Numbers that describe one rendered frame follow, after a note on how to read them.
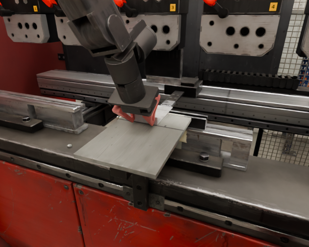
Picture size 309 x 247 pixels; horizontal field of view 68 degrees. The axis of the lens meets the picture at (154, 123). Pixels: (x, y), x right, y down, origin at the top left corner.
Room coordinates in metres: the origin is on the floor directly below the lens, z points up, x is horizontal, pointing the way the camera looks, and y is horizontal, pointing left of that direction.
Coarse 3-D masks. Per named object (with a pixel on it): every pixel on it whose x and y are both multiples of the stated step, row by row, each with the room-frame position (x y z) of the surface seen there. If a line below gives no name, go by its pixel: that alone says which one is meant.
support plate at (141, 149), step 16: (112, 128) 0.50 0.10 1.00; (128, 128) 0.50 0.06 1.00; (144, 128) 0.50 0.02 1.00; (160, 128) 0.50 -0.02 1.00; (176, 128) 0.50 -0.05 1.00; (96, 144) 0.43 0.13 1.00; (112, 144) 0.43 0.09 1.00; (128, 144) 0.43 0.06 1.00; (144, 144) 0.43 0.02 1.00; (160, 144) 0.43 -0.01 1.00; (176, 144) 0.44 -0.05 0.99; (96, 160) 0.37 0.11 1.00; (112, 160) 0.37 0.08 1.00; (128, 160) 0.37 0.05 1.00; (144, 160) 0.37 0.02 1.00; (160, 160) 0.37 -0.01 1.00
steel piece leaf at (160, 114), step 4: (156, 112) 0.60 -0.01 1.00; (160, 112) 0.60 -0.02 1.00; (164, 112) 0.60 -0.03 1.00; (168, 112) 0.60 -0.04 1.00; (136, 116) 0.54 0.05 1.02; (140, 116) 0.53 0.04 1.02; (156, 116) 0.57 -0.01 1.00; (160, 116) 0.57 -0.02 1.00; (164, 116) 0.57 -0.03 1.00; (136, 120) 0.54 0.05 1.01; (140, 120) 0.53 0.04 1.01; (144, 120) 0.53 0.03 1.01; (156, 120) 0.52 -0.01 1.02; (160, 120) 0.54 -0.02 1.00; (156, 124) 0.52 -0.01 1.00
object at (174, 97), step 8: (184, 80) 0.82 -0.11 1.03; (192, 80) 0.82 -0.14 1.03; (200, 80) 0.86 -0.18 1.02; (168, 88) 0.80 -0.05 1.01; (176, 88) 0.79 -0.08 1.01; (184, 88) 0.78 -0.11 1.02; (192, 88) 0.77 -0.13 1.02; (200, 88) 0.82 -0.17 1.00; (176, 96) 0.73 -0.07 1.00; (184, 96) 0.78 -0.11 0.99; (192, 96) 0.77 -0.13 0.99; (160, 104) 0.65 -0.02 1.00; (168, 104) 0.65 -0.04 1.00
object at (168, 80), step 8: (152, 56) 0.62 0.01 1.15; (160, 56) 0.61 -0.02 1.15; (168, 56) 0.60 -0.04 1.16; (176, 56) 0.59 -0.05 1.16; (152, 64) 0.62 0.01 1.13; (160, 64) 0.61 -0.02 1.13; (168, 64) 0.60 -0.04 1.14; (176, 64) 0.59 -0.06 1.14; (152, 72) 0.62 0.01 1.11; (160, 72) 0.61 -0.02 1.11; (168, 72) 0.60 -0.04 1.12; (176, 72) 0.59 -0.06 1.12; (152, 80) 0.63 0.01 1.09; (160, 80) 0.62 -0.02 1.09; (168, 80) 0.61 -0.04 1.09; (176, 80) 0.60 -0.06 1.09
